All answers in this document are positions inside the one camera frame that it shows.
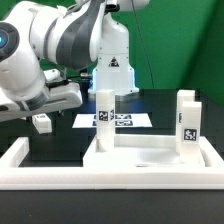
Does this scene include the black cables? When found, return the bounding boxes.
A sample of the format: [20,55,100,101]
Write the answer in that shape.
[64,74,93,83]

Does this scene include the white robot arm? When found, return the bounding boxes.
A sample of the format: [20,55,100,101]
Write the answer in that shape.
[0,0,150,122]

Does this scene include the white U-shaped fence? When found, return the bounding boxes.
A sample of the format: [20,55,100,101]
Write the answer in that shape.
[0,137,224,190]

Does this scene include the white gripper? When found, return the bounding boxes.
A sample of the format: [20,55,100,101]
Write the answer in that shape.
[0,82,82,122]

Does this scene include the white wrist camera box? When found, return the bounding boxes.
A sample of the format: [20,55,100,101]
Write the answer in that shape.
[44,69,64,82]

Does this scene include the AprilTag marker sheet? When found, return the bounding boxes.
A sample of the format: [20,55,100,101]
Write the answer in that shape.
[73,113,152,128]

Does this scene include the white desk tabletop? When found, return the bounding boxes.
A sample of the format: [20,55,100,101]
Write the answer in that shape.
[83,134,205,168]

